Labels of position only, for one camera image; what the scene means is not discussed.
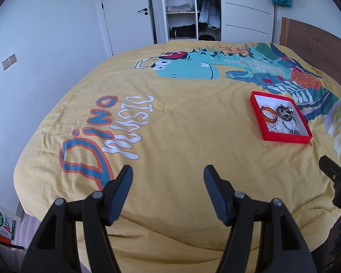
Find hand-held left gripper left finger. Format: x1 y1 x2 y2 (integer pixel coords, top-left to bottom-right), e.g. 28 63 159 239
19 164 134 273

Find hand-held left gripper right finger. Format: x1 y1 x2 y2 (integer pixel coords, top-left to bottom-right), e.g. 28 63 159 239
203 164 316 273

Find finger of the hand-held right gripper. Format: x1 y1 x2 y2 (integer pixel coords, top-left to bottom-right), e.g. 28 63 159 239
318 155 341 181

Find thin metal bangle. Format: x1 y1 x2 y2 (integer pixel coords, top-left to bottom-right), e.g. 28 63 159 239
282 116 298 130

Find red jewelry tray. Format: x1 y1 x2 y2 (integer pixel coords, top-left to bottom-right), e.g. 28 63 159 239
250 91 313 144

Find dark tortoiseshell bangle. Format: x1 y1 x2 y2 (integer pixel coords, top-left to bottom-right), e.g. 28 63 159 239
276 106 293 121

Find yellow printed blanket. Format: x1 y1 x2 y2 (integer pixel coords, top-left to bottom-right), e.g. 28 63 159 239
13 41 341 273

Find orange amber bangle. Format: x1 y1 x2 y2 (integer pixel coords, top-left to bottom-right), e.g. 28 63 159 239
261 105 279 124

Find green and white carton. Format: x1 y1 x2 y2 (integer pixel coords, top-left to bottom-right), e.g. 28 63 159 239
0 210 18 241

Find wooden headboard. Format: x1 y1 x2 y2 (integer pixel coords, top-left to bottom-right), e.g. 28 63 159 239
280 17 341 73

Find dark folded clothes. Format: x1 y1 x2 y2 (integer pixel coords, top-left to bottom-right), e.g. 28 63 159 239
170 24 196 38

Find white wardrobe door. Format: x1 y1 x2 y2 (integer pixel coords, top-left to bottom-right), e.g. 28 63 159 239
220 0 275 45

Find white room door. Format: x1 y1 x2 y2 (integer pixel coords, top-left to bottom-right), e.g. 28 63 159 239
98 0 155 56

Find hanging jackets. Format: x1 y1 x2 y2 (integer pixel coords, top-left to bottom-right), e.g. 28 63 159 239
196 0 222 30

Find open white wardrobe shelves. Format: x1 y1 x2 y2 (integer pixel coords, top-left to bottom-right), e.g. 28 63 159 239
158 0 223 43

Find beige folded clothes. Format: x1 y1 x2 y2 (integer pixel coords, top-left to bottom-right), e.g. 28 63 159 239
166 3 193 13

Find wall switch plate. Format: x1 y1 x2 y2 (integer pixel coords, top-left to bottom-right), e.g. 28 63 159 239
1 53 18 71

